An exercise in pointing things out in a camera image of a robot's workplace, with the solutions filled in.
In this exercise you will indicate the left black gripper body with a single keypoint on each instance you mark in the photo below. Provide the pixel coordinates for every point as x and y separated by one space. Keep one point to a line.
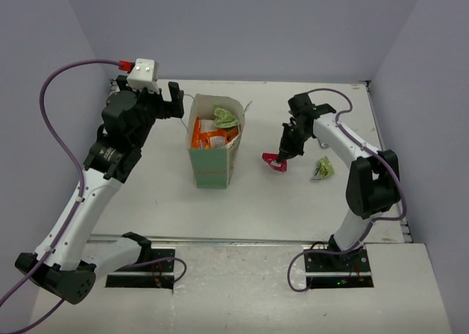
161 105

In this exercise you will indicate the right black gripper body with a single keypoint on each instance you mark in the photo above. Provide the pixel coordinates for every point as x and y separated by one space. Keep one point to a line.
292 140

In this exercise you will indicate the red triangular snack packet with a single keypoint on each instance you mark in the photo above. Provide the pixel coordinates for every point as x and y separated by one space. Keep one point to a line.
272 160

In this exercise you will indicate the grey silver snack packet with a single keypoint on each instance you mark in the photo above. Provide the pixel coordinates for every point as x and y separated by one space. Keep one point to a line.
323 144

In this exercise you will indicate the light green snack packet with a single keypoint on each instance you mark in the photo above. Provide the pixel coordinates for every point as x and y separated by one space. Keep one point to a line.
323 169

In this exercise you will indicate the orange snack packet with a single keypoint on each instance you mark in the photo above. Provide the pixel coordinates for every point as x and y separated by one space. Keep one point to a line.
206 136

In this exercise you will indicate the green candy packet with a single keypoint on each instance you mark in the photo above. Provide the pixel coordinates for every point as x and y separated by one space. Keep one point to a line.
224 119

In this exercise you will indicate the green paper bag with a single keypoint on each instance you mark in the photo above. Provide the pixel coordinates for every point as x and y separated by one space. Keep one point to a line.
213 168

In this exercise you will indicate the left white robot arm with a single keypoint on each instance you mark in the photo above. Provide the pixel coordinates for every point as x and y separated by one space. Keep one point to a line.
58 265

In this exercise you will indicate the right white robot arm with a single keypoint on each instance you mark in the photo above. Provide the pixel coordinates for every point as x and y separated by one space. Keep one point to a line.
373 182

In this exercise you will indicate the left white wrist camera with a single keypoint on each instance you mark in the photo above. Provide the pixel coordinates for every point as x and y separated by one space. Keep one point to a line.
144 75

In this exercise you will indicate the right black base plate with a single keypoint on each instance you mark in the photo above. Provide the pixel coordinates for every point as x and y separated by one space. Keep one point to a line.
338 272

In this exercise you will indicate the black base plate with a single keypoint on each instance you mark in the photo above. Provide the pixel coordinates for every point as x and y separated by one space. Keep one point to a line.
338 272
151 276

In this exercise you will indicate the aluminium rail front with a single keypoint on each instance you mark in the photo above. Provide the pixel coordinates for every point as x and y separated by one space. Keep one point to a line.
102 238

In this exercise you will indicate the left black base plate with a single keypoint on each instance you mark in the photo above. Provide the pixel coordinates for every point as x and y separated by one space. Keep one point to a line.
151 276

